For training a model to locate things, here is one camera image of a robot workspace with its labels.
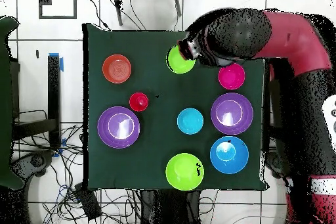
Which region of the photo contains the black grey machine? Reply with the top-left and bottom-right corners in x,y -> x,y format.
11,150 -> 56,190

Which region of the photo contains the black metal stand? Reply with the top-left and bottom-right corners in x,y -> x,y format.
11,55 -> 62,150

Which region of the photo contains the grey cable bundle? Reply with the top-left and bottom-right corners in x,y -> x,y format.
12,109 -> 142,224

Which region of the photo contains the wide purple bowl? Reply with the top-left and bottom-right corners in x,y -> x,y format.
97,106 -> 140,149
210,92 -> 255,136

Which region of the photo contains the large green bowl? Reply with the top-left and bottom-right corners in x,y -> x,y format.
165,152 -> 205,191

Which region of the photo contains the black power strip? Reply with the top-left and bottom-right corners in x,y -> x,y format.
73,183 -> 102,221

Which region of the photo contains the pink bowl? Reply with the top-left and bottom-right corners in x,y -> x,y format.
217,62 -> 246,91

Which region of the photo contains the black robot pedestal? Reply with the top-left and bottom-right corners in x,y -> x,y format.
140,189 -> 203,224

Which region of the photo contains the dark green tablecloth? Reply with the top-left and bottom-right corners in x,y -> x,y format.
82,23 -> 266,190

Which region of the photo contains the small blue bowl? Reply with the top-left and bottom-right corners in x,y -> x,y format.
177,107 -> 205,135

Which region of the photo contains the green cloth covered table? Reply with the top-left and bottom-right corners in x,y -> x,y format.
0,16 -> 24,190

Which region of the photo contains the red cup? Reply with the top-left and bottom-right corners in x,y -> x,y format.
129,92 -> 150,112

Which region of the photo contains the thin black floor cable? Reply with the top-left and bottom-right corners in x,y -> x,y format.
84,0 -> 110,31

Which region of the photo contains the orange bowl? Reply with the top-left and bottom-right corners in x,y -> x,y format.
102,54 -> 133,85

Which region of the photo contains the small green bowl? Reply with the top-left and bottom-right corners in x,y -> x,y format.
165,44 -> 197,74

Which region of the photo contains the large blue bowl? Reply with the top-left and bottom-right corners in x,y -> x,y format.
209,135 -> 249,175

